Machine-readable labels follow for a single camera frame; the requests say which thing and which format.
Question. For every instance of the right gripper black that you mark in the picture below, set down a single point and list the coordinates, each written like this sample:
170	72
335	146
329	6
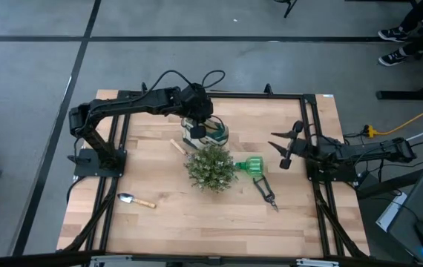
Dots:
302	148

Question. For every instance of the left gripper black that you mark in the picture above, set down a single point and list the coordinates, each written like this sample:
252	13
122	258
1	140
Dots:
198	132

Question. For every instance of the beige and green gardening bag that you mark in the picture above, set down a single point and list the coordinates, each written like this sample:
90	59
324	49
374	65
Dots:
217	135

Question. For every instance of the small wooden stick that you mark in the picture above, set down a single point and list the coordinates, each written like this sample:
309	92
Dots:
178	146

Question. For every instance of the green transparent spray bottle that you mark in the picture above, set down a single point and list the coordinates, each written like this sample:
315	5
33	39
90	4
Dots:
253	165

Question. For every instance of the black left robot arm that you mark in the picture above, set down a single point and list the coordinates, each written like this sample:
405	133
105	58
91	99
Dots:
130	104

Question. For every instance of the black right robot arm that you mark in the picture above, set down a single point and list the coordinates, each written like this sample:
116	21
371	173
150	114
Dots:
363	152

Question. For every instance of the artificial green plant black pot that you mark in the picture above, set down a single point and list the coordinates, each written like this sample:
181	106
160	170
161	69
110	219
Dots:
211	168

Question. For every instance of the white flat box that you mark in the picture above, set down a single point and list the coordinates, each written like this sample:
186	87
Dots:
391	213

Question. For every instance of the black desk foot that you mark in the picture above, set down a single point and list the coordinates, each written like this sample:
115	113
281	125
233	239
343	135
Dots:
412	95

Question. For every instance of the person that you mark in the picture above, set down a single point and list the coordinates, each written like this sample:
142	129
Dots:
419	26

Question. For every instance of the black aluminium table frame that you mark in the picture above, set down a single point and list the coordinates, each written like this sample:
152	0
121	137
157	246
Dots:
256	95

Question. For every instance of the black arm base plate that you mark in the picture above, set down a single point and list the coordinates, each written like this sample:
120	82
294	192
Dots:
85	170
345	176

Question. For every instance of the silver metal bracket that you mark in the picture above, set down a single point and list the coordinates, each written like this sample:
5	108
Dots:
111	260
317	263

